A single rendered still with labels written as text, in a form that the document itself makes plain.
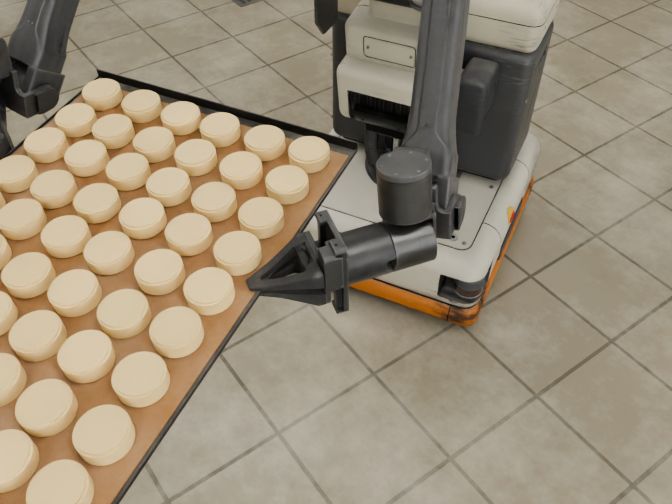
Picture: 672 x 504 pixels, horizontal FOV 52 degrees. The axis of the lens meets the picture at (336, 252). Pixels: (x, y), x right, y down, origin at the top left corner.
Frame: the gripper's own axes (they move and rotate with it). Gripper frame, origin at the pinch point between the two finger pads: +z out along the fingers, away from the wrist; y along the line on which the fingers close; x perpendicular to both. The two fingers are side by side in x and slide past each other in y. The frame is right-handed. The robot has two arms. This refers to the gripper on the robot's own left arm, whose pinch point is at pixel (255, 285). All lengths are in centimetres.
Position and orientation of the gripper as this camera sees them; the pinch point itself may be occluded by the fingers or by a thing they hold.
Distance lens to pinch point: 72.2
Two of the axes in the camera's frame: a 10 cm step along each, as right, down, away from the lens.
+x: -3.4, -6.9, 6.4
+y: 0.3, 6.8, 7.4
